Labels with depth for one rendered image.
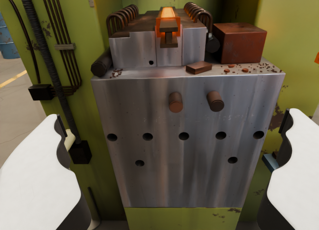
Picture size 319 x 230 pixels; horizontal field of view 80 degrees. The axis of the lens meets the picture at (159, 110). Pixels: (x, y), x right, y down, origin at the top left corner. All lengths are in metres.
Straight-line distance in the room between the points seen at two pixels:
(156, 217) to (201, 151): 0.33
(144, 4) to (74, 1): 0.37
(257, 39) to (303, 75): 0.30
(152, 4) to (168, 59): 0.49
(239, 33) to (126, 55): 0.24
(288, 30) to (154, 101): 0.41
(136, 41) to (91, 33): 0.20
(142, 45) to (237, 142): 0.31
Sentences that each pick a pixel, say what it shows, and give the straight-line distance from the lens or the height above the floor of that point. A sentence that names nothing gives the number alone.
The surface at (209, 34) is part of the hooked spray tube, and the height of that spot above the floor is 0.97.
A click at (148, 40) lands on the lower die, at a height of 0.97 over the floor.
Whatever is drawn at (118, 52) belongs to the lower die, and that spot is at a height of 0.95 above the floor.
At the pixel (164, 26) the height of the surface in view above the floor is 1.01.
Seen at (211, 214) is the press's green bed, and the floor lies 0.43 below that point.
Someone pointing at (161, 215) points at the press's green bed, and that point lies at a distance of 0.73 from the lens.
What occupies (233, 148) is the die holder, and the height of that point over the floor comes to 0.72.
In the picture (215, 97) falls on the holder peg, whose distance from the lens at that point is 0.38.
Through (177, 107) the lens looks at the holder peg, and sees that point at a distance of 0.36.
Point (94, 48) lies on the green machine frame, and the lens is 0.60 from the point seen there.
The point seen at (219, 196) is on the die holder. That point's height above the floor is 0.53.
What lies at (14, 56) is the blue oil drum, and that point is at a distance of 4.96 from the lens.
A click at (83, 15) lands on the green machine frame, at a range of 0.59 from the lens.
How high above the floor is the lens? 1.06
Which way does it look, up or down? 32 degrees down
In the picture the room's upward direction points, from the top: 3 degrees counter-clockwise
